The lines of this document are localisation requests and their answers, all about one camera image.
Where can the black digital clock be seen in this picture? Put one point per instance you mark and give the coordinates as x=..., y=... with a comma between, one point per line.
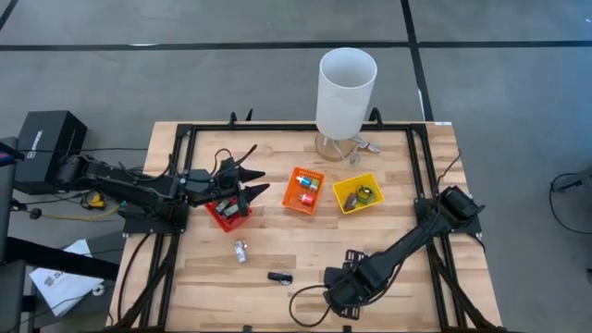
x=231, y=211
x=222, y=205

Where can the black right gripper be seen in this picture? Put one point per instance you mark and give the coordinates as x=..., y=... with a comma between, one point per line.
x=344, y=287

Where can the orange plastic basket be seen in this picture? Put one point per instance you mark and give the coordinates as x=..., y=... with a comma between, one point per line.
x=291, y=199

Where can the black link band watch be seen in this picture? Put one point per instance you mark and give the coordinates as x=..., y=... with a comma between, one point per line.
x=280, y=278

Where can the white paper sheets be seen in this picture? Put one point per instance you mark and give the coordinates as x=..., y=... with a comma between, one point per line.
x=65, y=282

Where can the dark blue device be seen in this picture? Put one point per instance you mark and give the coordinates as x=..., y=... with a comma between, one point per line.
x=7, y=157

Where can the round wooden lamp base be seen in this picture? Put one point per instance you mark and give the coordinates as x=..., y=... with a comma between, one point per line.
x=329, y=150

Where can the black cardboard box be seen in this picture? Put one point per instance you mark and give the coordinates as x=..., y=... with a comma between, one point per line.
x=51, y=150

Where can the yellow plastic basket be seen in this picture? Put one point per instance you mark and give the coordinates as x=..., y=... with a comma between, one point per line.
x=370, y=205

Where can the green wrist band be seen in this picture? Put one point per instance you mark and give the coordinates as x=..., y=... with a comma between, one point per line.
x=366, y=196

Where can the black side desk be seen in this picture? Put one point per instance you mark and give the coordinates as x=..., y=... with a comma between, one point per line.
x=55, y=259

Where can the red plastic basket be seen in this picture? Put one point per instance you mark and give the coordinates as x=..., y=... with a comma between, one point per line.
x=226, y=224

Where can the round black floor plug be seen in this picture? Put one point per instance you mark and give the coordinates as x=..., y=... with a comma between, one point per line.
x=34, y=213

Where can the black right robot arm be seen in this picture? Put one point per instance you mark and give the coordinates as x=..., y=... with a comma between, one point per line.
x=416, y=236

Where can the yellow black connector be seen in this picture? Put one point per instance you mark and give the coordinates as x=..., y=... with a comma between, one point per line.
x=94, y=200

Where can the small green tape roll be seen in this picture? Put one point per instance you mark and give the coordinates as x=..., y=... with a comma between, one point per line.
x=315, y=184

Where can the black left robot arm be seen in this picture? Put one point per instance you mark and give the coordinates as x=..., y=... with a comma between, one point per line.
x=129, y=182

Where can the red green small item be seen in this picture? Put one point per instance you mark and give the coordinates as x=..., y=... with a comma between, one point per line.
x=305, y=199

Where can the black aluminium table frame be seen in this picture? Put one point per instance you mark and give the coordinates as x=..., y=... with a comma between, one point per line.
x=300, y=127

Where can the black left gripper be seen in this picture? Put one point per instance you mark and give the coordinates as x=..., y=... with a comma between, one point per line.
x=199, y=187

